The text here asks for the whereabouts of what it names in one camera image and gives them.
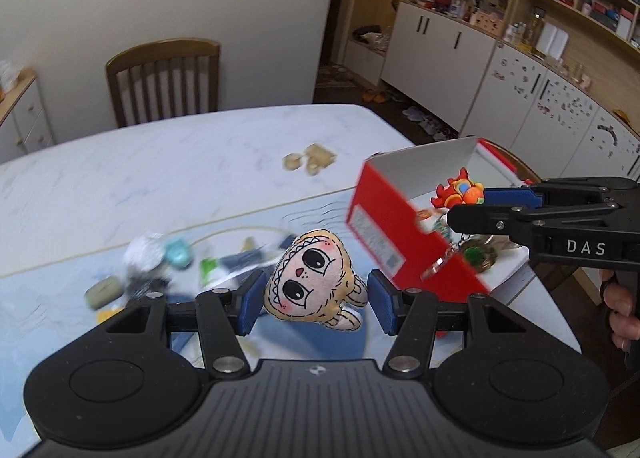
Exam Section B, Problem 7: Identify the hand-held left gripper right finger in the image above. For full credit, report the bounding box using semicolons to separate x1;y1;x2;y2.
367;268;521;375

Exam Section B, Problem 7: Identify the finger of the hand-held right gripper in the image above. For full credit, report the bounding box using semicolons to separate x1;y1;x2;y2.
446;203;551;244
484;177;633;209

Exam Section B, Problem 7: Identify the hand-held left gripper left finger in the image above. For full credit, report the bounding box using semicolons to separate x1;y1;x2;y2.
105;268;268;380

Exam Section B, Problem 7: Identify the red dragon toy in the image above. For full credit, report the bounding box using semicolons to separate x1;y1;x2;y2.
431;167;486;209

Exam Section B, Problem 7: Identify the beige plush doll head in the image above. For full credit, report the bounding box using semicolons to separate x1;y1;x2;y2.
262;229;371;333

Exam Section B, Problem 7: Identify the teal toy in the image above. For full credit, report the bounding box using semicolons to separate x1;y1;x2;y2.
165;237;196;270

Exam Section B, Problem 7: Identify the red cardboard box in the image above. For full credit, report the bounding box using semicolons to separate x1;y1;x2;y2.
345;137;533;339

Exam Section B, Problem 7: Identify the white foam pellet bag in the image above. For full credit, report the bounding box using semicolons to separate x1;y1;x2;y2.
122;233;168;271

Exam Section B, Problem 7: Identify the person's right hand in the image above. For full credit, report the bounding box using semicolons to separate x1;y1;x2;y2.
599;271;640;354

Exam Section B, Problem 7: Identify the green round ornament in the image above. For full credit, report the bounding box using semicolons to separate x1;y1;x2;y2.
462;238;501;273

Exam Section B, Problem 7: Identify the grey pouch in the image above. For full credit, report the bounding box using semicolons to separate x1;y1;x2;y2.
220;248;271;270

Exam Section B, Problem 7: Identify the green packet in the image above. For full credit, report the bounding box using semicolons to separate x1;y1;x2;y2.
199;258;221;286

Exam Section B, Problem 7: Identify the white orange figure toy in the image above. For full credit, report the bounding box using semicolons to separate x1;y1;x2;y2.
415;208;453;241

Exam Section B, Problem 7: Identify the white cabinet with stickers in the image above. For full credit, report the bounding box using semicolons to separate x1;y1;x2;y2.
460;43;640;179

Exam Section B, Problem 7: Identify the olive green pouch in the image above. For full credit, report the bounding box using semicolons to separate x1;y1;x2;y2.
84;275;123;310

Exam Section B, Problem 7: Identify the beige wooden block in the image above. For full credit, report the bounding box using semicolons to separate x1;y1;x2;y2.
302;143;337;176

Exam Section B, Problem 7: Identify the white box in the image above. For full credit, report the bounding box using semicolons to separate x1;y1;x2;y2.
537;21;571;59

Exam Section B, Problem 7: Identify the tall glass jar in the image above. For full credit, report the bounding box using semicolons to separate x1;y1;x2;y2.
525;6;546;47

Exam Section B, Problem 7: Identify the wooden toy house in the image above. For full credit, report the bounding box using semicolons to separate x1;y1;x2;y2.
472;8;504;32

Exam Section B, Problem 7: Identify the low white bench cabinet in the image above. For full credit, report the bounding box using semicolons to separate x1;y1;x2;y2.
345;36;388;84

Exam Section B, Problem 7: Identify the blue printed table mat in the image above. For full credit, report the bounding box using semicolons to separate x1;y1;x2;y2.
0;185;583;439

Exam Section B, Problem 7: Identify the dark wooden slatted chair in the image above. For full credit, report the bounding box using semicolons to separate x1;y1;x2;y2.
105;38;222;129

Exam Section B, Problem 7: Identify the white wooden-top sideboard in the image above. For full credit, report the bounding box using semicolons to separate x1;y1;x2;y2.
0;67;55;164

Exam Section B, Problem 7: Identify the clear plastic bag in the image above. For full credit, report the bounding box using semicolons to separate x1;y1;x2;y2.
0;58;23;89

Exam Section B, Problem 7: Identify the clear acrylic keychain charm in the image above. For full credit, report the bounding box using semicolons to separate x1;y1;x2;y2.
421;233;473;281

